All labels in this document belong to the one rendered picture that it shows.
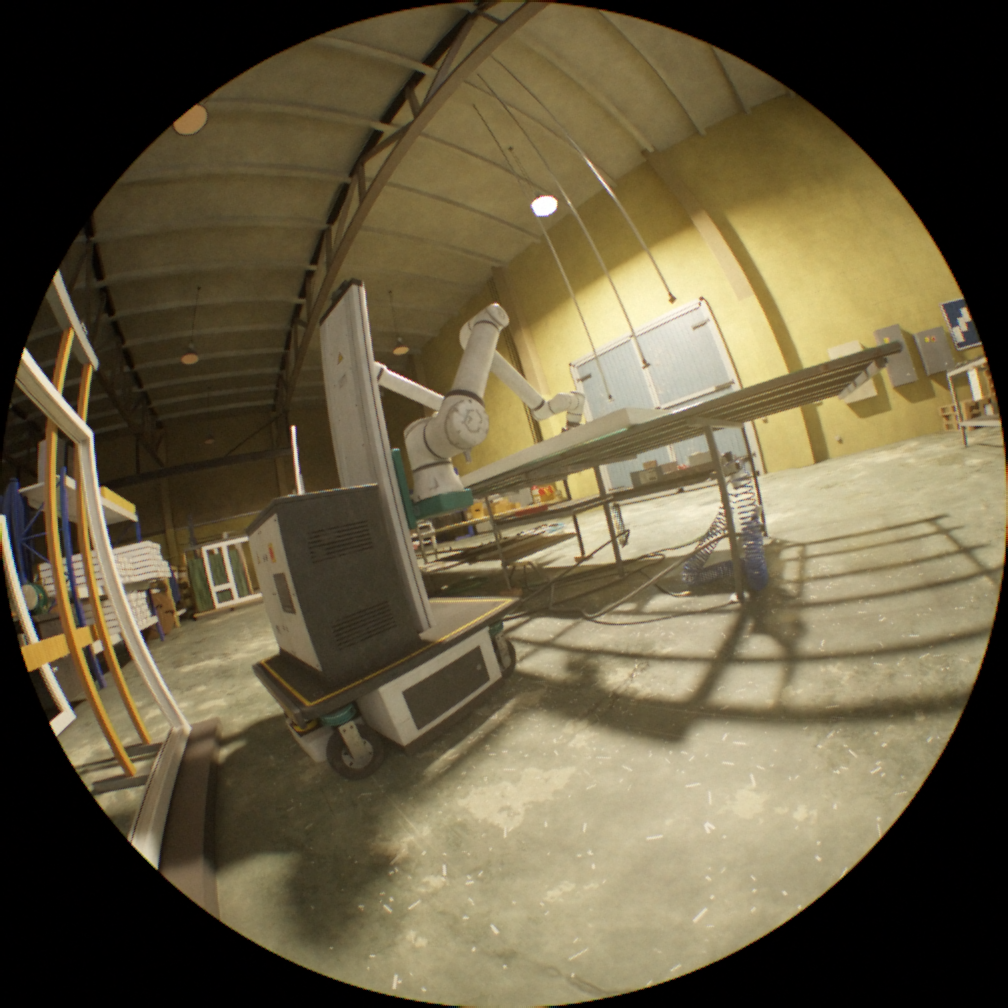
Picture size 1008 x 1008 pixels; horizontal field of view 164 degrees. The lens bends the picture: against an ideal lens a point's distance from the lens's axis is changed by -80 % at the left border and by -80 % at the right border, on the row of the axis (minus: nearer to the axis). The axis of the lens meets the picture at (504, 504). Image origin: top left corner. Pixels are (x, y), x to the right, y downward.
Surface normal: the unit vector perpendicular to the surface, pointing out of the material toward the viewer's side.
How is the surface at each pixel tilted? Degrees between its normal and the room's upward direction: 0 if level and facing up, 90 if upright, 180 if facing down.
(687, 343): 90
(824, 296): 90
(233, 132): 180
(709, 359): 90
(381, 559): 90
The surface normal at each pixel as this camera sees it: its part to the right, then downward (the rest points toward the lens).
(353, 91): 0.25, 0.97
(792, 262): -0.73, 0.18
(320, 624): 0.76, -0.21
